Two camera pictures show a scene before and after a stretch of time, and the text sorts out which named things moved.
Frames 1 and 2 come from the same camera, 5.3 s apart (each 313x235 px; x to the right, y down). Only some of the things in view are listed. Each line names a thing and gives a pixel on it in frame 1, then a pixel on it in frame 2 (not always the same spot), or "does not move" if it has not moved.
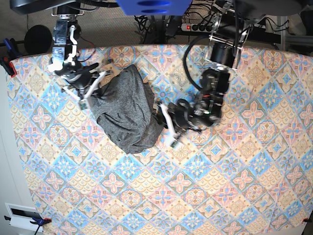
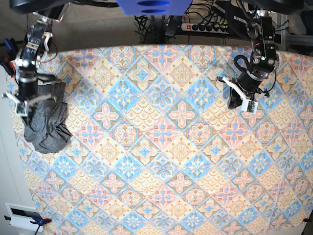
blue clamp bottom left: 39,222 does not move
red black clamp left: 12,52 does not move
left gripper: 83,82 → 28,95
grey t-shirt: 124,108 → 51,130
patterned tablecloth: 250,173 does not move
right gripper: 182,116 → 243,91
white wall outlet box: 21,215 does not move
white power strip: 197,27 does not move
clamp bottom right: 306,220 does not move
